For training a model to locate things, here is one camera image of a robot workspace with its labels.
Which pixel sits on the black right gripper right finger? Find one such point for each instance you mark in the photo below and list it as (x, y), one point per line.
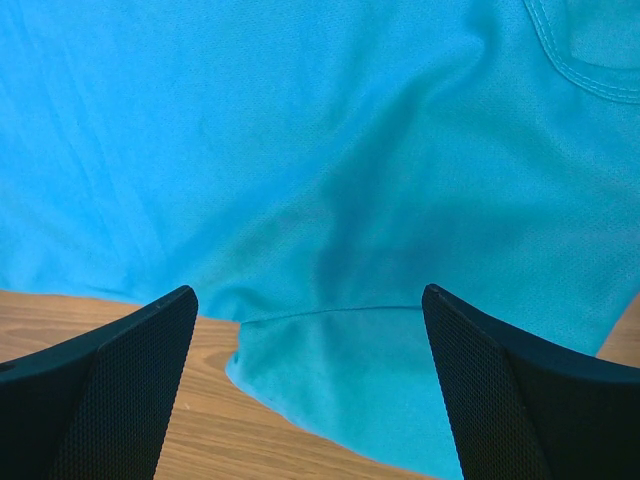
(521, 407)

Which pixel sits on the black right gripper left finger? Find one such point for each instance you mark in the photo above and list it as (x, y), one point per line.
(97, 406)

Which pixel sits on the teal t-shirt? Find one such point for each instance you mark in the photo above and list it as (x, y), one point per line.
(309, 167)

